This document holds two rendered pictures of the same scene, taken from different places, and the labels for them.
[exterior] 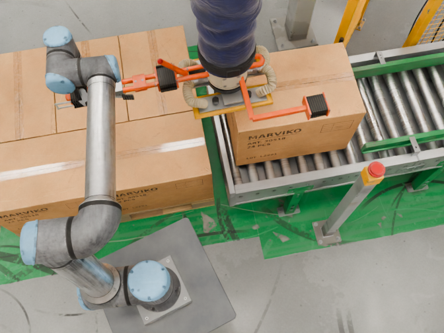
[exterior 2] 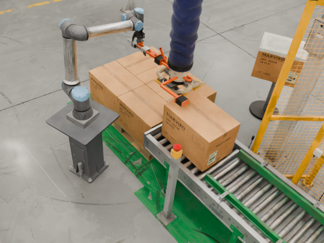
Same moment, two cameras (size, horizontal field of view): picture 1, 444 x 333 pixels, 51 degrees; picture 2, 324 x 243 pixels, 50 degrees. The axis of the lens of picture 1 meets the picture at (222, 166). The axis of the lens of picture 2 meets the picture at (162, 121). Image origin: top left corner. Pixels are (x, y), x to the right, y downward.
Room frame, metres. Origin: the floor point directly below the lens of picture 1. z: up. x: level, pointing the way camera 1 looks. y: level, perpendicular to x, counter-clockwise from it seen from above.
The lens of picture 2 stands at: (-0.46, -2.07, 3.05)
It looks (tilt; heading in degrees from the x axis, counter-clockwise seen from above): 44 degrees down; 55
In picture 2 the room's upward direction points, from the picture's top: 6 degrees clockwise
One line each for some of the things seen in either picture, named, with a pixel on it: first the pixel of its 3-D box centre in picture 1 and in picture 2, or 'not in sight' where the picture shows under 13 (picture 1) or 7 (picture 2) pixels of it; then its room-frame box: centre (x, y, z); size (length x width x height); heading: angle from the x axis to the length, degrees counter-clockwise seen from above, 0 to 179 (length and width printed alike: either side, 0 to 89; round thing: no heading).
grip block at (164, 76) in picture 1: (166, 77); (160, 59); (1.05, 0.22, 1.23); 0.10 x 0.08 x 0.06; 11
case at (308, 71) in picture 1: (287, 106); (198, 128); (1.18, -0.34, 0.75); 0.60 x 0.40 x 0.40; 98
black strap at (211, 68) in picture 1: (226, 49); (180, 61); (1.10, -0.03, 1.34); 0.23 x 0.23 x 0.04
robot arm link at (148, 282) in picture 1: (148, 283); (80, 97); (0.27, 0.29, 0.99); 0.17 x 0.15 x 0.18; 96
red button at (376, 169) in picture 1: (375, 170); (177, 148); (0.71, -0.64, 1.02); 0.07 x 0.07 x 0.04
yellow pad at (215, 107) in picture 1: (231, 99); (170, 85); (1.01, -0.05, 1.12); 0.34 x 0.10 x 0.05; 101
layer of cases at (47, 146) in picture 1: (100, 127); (151, 94); (1.29, 0.73, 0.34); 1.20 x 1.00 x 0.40; 100
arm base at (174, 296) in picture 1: (156, 287); (82, 109); (0.27, 0.28, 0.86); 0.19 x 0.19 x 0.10
